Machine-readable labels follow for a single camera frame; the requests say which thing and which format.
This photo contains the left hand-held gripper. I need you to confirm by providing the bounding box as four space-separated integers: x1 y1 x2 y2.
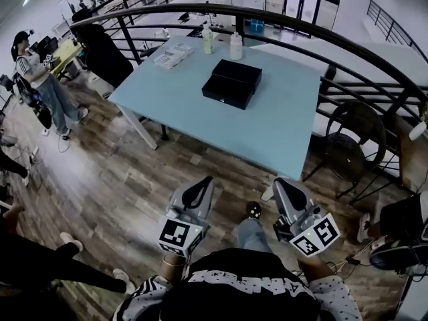
157 176 215 257

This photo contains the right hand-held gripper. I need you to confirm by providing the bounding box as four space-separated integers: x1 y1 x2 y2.
273 178 341 257

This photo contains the black rectangular box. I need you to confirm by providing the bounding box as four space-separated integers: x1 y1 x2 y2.
211 58 263 95
201 74 257 111

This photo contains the person's right forearm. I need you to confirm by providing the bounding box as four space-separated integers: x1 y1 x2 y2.
297 255 335 284

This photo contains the person's left forearm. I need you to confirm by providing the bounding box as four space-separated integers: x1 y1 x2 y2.
162 254 188 284

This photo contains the person's black shoe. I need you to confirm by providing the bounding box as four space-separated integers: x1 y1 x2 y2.
245 201 263 220

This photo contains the person's leg in jeans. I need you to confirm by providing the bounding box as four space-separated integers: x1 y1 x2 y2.
235 217 274 254

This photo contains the dark wicker chair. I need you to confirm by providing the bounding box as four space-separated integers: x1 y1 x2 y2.
302 100 389 200

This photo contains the person's torso in printed shirt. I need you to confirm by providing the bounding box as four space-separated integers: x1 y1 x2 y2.
112 247 364 321

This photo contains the black round stool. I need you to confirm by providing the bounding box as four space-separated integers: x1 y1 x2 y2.
369 239 428 270

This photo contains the white vase with pink flowers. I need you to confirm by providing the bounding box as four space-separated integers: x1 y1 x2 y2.
408 102 428 142

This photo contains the printed wipes packet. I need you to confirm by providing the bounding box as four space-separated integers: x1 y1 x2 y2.
152 42 195 70

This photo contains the white storage cabinet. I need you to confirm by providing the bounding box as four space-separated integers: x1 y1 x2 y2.
87 72 114 100

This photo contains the white plastic bottle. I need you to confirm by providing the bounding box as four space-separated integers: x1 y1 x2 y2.
229 31 244 62

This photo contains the pale green plastic bottle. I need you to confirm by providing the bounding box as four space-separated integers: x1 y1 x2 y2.
201 23 215 56

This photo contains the black office chair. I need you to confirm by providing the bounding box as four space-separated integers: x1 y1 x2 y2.
72 23 170 142

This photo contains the black metal railing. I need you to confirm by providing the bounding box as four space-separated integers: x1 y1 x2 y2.
68 3 428 193

